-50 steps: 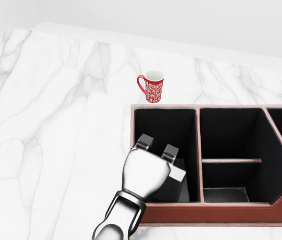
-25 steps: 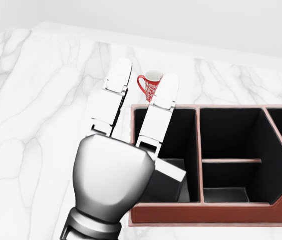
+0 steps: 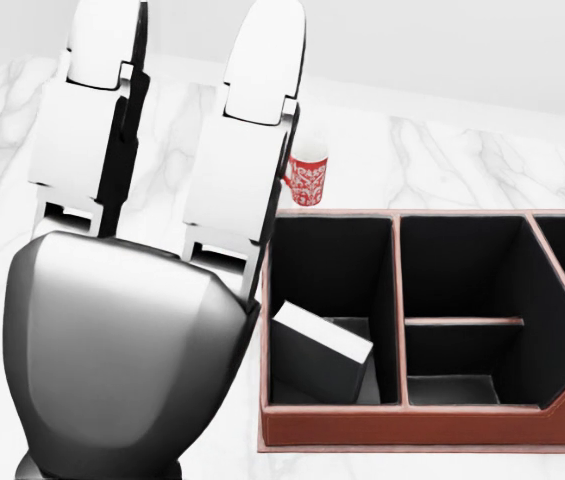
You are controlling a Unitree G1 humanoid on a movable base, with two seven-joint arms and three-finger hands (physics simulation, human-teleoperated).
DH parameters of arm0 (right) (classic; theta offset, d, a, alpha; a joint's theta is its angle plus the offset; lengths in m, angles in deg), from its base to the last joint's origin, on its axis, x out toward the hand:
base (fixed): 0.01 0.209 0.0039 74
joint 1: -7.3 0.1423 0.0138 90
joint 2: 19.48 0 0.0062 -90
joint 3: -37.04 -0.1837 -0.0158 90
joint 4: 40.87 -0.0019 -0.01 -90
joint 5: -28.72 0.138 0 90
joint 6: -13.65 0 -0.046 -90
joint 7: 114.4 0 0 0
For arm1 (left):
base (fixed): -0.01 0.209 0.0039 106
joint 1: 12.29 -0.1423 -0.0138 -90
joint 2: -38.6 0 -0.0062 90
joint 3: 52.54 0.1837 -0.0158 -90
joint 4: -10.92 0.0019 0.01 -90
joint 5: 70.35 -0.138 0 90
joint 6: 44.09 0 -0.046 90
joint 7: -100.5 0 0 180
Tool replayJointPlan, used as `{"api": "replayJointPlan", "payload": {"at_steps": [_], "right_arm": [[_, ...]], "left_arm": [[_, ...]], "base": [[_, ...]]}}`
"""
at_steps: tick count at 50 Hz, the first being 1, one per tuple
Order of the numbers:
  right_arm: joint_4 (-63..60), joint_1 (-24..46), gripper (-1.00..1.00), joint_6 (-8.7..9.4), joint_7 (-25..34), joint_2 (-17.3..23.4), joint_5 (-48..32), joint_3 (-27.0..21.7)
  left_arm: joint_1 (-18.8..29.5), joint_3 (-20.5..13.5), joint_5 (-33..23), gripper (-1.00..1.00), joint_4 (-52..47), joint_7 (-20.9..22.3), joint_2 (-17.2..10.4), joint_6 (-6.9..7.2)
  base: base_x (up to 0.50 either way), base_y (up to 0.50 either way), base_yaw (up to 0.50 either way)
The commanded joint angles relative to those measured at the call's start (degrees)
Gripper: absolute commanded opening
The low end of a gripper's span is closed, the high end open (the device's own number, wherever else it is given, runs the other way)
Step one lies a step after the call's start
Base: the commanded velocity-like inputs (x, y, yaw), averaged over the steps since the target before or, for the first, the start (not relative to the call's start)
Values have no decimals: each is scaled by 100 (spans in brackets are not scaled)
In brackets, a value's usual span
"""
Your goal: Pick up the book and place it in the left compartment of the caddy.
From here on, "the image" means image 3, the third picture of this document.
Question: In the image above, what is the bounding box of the red white patterned mug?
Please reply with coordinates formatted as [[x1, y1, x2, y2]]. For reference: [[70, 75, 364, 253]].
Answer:
[[280, 140, 330, 207]]

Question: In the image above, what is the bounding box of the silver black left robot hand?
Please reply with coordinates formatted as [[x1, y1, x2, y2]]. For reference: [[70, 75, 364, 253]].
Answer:
[[2, 0, 308, 465]]

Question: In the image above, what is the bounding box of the red-brown desk caddy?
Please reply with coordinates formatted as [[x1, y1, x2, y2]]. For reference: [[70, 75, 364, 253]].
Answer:
[[257, 208, 565, 454]]

